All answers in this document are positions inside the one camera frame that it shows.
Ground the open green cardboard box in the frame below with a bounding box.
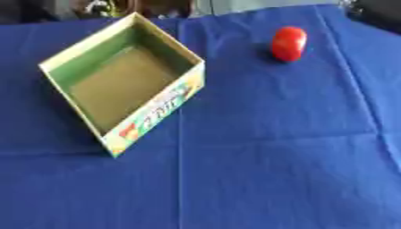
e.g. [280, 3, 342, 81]
[38, 12, 207, 158]

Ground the red toy fruit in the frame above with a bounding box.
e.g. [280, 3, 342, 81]
[269, 26, 309, 64]

